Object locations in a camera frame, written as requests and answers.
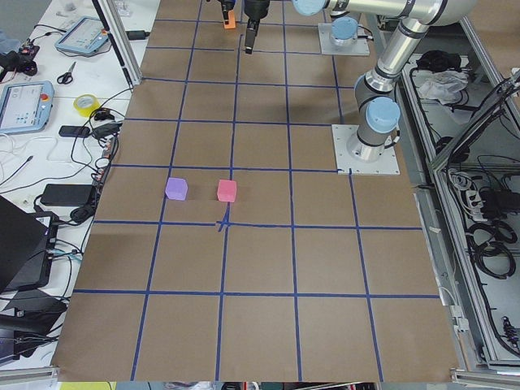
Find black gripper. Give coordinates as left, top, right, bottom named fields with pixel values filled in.
left=244, top=0, right=270, bottom=54

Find orange foam cube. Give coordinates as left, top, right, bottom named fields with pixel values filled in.
left=223, top=11, right=236, bottom=29

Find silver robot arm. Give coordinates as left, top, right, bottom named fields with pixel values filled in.
left=292, top=0, right=477, bottom=163
left=330, top=16, right=358, bottom=46

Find far teach pendant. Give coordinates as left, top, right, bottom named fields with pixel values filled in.
left=54, top=16, right=108, bottom=57

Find teach pendant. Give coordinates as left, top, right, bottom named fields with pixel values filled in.
left=1, top=80, right=54, bottom=135
left=54, top=16, right=108, bottom=57

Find pink foam cube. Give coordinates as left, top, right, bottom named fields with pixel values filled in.
left=217, top=180, right=237, bottom=203

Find purple foam cube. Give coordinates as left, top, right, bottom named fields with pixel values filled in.
left=165, top=177, right=189, bottom=201

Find yellow tape roll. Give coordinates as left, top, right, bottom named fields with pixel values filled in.
left=73, top=93, right=101, bottom=118

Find brown paper mat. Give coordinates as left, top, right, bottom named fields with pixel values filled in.
left=53, top=1, right=458, bottom=383

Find near teach pendant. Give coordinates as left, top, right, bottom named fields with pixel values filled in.
left=1, top=80, right=54, bottom=135

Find black power adapter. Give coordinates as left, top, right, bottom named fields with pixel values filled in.
left=41, top=184, right=93, bottom=206

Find black laptop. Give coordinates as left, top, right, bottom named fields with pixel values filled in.
left=1, top=197, right=58, bottom=293

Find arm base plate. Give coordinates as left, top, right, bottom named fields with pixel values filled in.
left=318, top=23, right=370, bottom=57
left=331, top=124, right=400, bottom=176

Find aluminium frame post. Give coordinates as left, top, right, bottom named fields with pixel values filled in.
left=92, top=0, right=142, bottom=89

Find black handled scissors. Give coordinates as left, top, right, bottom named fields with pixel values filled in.
left=56, top=62, right=76, bottom=85

